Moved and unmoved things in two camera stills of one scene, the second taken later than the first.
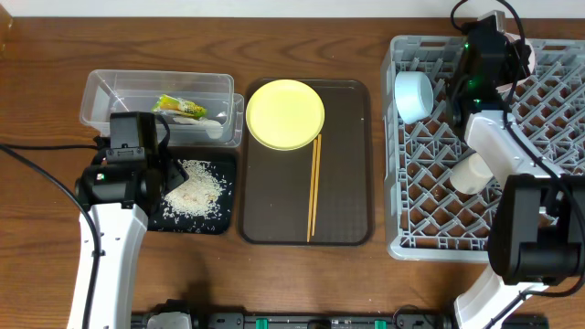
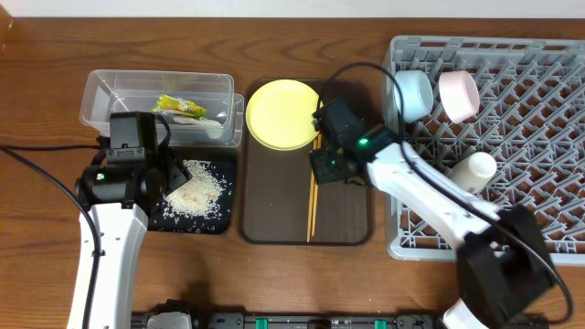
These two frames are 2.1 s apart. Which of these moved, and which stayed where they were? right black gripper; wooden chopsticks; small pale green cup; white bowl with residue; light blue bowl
Moved: white bowl with residue; right black gripper
Stayed: light blue bowl; wooden chopsticks; small pale green cup
